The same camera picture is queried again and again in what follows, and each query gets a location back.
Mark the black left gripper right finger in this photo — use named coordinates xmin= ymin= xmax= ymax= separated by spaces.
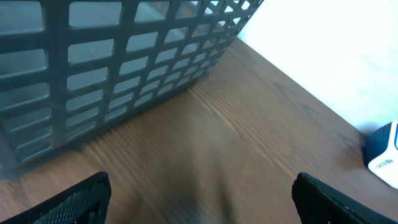
xmin=292 ymin=172 xmax=395 ymax=224

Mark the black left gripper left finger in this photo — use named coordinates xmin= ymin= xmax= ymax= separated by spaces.
xmin=1 ymin=171 xmax=111 ymax=224

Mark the dark grey plastic basket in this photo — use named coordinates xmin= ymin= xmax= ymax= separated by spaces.
xmin=1 ymin=0 xmax=262 ymax=179

